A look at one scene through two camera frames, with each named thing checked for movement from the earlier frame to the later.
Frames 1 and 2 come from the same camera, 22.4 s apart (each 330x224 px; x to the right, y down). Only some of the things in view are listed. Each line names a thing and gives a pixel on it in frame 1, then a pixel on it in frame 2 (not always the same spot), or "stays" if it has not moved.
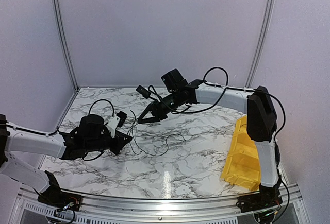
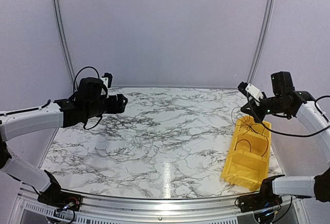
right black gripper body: (163, 112) to (276, 106)
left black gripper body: (96, 145) to (96, 107)
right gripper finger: (152, 119) to (258, 117)
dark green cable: (166, 140) to (240, 125)
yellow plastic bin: (242, 167) stays
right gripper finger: (148, 109) to (250, 107)
